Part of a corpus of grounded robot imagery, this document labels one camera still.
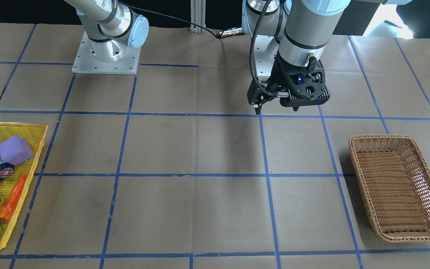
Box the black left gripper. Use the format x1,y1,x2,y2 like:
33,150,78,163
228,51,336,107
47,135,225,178
247,56,298,115

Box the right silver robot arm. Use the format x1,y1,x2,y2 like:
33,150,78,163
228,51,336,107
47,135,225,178
67,0,150,74

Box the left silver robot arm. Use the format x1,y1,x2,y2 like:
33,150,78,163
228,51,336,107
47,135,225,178
242,0,350,115

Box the orange toy carrot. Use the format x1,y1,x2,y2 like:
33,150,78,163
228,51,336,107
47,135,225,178
0,173,27,222

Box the purple foam cube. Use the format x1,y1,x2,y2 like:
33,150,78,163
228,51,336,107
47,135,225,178
0,136,34,166

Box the yellow plastic basket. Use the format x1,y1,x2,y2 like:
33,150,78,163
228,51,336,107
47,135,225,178
0,122,48,251

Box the brown wicker basket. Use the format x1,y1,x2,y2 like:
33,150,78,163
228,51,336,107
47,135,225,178
348,134,430,243

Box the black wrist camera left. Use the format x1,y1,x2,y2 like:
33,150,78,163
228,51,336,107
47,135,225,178
281,59,331,108

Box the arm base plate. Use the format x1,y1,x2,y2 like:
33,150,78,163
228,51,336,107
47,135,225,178
72,33,140,75
254,35,279,83

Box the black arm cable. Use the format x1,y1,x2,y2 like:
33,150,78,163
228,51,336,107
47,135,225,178
120,0,245,40

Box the aluminium frame post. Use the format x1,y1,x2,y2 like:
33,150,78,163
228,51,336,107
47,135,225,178
190,0,206,35

